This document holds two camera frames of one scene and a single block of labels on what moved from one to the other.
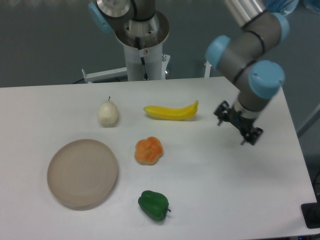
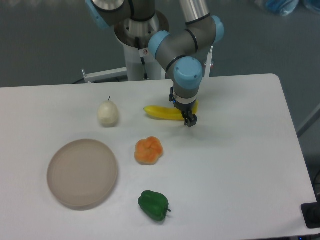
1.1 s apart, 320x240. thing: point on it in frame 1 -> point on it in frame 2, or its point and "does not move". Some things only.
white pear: [107, 113] does not move
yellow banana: [175, 113] does not move
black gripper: [250, 135] -> [186, 109]
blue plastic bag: [284, 7] does not move
